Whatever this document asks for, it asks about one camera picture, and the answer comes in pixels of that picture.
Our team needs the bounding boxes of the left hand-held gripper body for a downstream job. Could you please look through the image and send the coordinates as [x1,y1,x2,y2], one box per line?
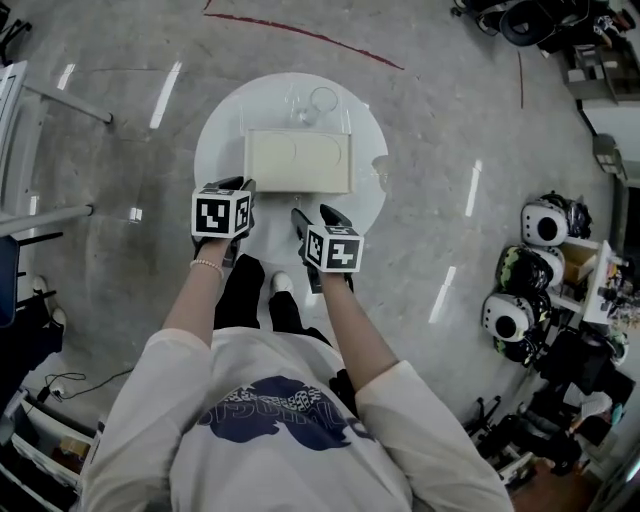
[191,182,259,269]

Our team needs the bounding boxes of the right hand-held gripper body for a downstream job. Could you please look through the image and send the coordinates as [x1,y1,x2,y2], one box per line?
[297,224,365,295]

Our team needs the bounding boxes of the cream box with drawer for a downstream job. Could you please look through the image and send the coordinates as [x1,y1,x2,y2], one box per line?
[242,127,356,196]

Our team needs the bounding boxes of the person's left forearm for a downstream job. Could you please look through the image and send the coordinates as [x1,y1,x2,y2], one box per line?
[160,257,226,347]

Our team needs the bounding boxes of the person's right forearm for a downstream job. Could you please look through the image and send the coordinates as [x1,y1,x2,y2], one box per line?
[318,271,402,397]

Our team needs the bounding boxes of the cardboard box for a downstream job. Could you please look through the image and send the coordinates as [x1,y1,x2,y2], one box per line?
[563,43,640,105]

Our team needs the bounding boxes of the clear acrylic stand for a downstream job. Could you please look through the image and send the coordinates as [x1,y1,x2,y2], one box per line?
[238,83,352,135]

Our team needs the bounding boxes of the person's black trousers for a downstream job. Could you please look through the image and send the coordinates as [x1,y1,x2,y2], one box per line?
[213,253,335,349]

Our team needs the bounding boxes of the clear plastic cup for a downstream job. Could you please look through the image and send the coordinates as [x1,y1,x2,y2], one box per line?
[308,86,342,125]

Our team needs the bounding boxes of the white black capsule backpack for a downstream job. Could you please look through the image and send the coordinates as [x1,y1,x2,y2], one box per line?
[519,191,595,247]
[496,243,567,295]
[481,291,555,367]

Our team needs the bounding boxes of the person's white printed shirt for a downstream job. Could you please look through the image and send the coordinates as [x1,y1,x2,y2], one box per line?
[81,326,517,512]

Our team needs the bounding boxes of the blue chair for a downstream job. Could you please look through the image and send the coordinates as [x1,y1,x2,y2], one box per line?
[0,233,22,330]

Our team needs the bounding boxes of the white storage shelf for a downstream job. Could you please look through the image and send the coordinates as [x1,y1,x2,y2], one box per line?
[548,235,629,327]

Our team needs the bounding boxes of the black office chair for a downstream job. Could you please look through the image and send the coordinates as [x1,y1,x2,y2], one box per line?
[498,0,557,49]

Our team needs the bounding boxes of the pink bead bracelet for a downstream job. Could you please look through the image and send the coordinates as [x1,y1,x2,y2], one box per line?
[189,257,225,280]

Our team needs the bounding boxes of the grey metal frame bar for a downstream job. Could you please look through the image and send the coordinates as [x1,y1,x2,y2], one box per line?
[0,201,96,237]
[19,82,115,125]

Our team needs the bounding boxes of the black floor cable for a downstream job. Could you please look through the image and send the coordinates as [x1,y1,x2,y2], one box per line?
[37,366,137,404]

